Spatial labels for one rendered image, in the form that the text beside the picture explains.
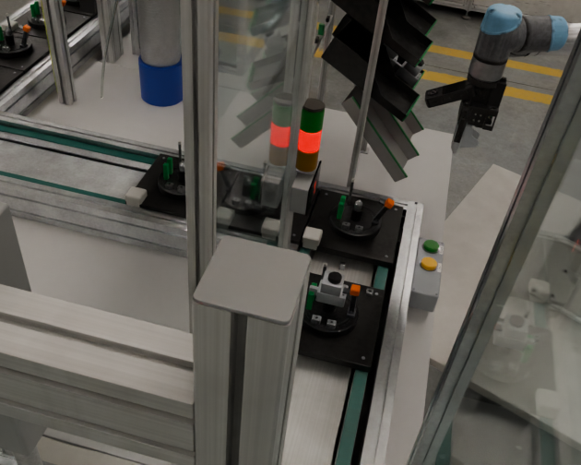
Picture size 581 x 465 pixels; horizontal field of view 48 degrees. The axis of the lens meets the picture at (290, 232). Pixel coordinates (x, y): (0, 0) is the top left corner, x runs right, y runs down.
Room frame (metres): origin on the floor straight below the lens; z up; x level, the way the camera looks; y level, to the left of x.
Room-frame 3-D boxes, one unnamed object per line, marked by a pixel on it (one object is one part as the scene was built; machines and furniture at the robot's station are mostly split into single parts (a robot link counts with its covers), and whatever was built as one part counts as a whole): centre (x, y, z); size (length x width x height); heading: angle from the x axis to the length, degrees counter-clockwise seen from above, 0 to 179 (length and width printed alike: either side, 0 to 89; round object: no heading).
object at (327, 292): (1.01, -0.10, 1.06); 0.08 x 0.04 x 0.07; 80
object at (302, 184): (1.17, -0.02, 1.29); 0.12 x 0.05 x 0.25; 170
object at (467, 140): (1.33, -0.39, 1.27); 0.06 x 0.03 x 0.09; 80
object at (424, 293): (1.22, -0.36, 0.93); 0.21 x 0.07 x 0.06; 170
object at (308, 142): (1.17, -0.02, 1.33); 0.05 x 0.05 x 0.05
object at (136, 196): (1.42, 0.31, 1.01); 0.24 x 0.24 x 0.13; 80
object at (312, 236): (1.34, -0.17, 1.01); 0.24 x 0.24 x 0.13; 80
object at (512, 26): (1.35, -0.40, 1.53); 0.09 x 0.08 x 0.11; 107
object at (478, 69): (1.35, -0.39, 1.45); 0.08 x 0.08 x 0.05
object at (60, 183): (1.42, 0.31, 0.91); 1.24 x 0.33 x 0.10; 80
